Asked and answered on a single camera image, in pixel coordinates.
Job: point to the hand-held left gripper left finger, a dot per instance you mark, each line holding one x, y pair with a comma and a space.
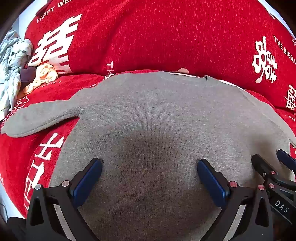
89, 183

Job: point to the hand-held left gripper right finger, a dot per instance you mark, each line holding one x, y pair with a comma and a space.
211, 184

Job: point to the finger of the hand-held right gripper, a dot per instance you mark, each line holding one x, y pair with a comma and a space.
287, 159
261, 165

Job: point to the grey knit sweater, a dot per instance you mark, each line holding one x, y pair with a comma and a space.
150, 115

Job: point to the red printed sofa seat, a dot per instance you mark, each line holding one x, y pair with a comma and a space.
20, 153

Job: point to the orange crumpled cloth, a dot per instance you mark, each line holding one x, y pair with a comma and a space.
44, 74

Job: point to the dark purple cloth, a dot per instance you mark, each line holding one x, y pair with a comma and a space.
27, 74

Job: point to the light patterned crumpled cloth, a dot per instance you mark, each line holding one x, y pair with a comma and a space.
11, 69

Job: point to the red printed sofa backrest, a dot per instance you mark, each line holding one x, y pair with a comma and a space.
161, 34

